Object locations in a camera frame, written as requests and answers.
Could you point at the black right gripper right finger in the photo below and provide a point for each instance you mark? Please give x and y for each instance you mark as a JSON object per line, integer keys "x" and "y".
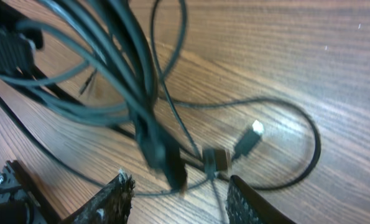
{"x": 245, "y": 206}

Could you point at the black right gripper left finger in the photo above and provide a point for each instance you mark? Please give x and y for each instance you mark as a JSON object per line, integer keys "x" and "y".
{"x": 111, "y": 205}

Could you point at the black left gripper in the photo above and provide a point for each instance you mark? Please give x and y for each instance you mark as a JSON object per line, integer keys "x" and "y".
{"x": 17, "y": 46}

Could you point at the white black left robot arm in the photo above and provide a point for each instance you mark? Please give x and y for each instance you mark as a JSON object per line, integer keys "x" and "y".
{"x": 20, "y": 199}

